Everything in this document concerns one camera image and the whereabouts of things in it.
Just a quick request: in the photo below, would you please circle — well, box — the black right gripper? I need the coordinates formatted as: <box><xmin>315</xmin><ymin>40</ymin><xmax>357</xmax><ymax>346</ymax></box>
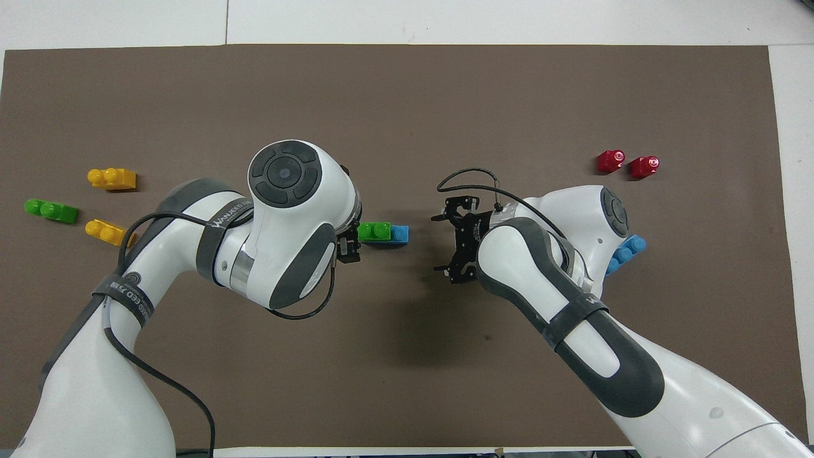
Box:
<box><xmin>337</xmin><ymin>164</ymin><xmax>493</xmax><ymax>285</ymax></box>

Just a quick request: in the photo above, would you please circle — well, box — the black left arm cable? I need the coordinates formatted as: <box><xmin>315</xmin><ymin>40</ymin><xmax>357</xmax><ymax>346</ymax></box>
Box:
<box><xmin>102</xmin><ymin>212</ymin><xmax>338</xmax><ymax>458</ymax></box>

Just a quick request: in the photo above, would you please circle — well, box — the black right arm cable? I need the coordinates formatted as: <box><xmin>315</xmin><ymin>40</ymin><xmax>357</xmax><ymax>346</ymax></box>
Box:
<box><xmin>436</xmin><ymin>167</ymin><xmax>570</xmax><ymax>242</ymax></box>

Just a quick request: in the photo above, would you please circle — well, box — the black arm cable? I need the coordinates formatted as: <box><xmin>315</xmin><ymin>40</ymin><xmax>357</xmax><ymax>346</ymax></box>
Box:
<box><xmin>102</xmin><ymin>212</ymin><xmax>338</xmax><ymax>458</ymax></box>
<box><xmin>436</xmin><ymin>167</ymin><xmax>570</xmax><ymax>242</ymax></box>

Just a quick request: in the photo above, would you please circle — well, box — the yellow two-stud toy block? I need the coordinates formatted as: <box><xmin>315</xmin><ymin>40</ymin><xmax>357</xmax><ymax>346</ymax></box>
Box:
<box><xmin>85</xmin><ymin>219</ymin><xmax>131</xmax><ymax>247</ymax></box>
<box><xmin>87</xmin><ymin>168</ymin><xmax>137</xmax><ymax>191</ymax></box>

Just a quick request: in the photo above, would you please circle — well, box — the brown table mat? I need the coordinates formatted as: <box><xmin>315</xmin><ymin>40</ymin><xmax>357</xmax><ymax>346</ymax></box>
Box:
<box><xmin>0</xmin><ymin>43</ymin><xmax>810</xmax><ymax>449</ymax></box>

